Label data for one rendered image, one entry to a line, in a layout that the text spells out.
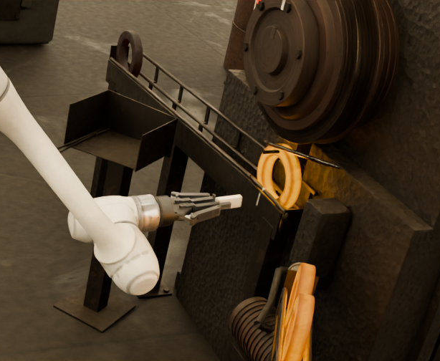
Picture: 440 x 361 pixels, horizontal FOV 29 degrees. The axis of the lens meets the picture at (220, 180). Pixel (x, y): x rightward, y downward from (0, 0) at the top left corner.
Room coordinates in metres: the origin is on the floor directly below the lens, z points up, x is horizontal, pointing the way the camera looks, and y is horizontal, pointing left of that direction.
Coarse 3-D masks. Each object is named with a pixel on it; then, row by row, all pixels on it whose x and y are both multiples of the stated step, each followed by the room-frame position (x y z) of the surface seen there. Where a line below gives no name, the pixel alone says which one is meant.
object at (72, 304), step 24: (96, 96) 2.50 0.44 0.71; (120, 96) 2.54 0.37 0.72; (72, 120) 2.40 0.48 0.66; (96, 120) 2.52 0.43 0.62; (120, 120) 2.54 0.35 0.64; (144, 120) 2.50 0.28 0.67; (168, 120) 2.47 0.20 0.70; (96, 144) 2.41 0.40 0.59; (120, 144) 2.45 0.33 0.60; (144, 144) 2.29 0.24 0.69; (168, 144) 2.44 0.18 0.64; (120, 168) 2.38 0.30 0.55; (120, 192) 2.38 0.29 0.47; (96, 264) 2.38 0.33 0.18; (96, 288) 2.38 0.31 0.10; (72, 312) 2.34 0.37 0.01; (96, 312) 2.37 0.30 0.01; (120, 312) 2.40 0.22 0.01
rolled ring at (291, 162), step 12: (264, 156) 2.20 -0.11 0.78; (276, 156) 2.19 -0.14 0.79; (288, 156) 2.12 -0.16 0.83; (264, 168) 2.20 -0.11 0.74; (288, 168) 2.10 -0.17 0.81; (300, 168) 2.10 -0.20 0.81; (264, 180) 2.19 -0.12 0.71; (288, 180) 2.09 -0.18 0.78; (300, 180) 2.09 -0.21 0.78; (288, 192) 2.07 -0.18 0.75; (288, 204) 2.08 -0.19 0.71
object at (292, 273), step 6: (288, 270) 1.73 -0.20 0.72; (294, 270) 1.74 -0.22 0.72; (288, 276) 1.73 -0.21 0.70; (294, 276) 1.73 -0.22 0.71; (318, 276) 1.73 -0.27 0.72; (288, 282) 1.73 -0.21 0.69; (282, 288) 1.73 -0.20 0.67; (288, 288) 1.73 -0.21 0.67; (288, 294) 1.73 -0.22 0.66; (312, 294) 1.73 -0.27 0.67; (288, 300) 1.72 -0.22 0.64
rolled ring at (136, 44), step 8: (128, 32) 3.06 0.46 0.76; (136, 32) 3.07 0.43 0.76; (120, 40) 3.11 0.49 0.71; (128, 40) 3.05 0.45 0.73; (136, 40) 3.02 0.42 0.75; (120, 48) 3.11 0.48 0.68; (136, 48) 3.00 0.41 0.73; (120, 56) 3.11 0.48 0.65; (136, 56) 2.99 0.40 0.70; (136, 64) 2.99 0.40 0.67; (136, 72) 3.00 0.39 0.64
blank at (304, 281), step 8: (304, 264) 1.67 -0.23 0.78; (304, 272) 1.64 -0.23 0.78; (312, 272) 1.64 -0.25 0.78; (296, 280) 1.68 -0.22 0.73; (304, 280) 1.62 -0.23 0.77; (312, 280) 1.62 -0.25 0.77; (296, 288) 1.63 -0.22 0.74; (304, 288) 1.60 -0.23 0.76; (312, 288) 1.61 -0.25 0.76; (296, 296) 1.59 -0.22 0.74; (288, 304) 1.69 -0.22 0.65; (288, 312) 1.64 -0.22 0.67; (288, 320) 1.58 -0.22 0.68
